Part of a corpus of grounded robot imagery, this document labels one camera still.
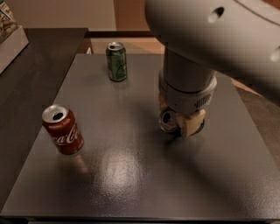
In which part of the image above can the red coca-cola can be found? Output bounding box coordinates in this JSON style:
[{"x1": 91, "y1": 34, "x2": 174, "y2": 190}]
[{"x1": 42, "y1": 104, "x2": 84, "y2": 155}]

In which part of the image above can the white box with snacks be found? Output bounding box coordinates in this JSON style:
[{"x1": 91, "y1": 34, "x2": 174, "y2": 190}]
[{"x1": 0, "y1": 0, "x2": 29, "y2": 74}]

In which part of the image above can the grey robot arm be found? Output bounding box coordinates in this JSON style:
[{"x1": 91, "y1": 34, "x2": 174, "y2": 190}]
[{"x1": 144, "y1": 0, "x2": 280, "y2": 137}]

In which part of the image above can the blue pepsi can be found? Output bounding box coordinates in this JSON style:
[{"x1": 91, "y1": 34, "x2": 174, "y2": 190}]
[{"x1": 159, "y1": 108, "x2": 205, "y2": 135}]

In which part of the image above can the green soda can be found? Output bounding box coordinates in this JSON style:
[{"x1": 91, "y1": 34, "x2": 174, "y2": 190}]
[{"x1": 106, "y1": 42, "x2": 127, "y2": 81}]

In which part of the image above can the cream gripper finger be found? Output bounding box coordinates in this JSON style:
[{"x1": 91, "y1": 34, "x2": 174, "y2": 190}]
[
  {"x1": 158, "y1": 94, "x2": 168, "y2": 110},
  {"x1": 177, "y1": 109, "x2": 206, "y2": 137}
]

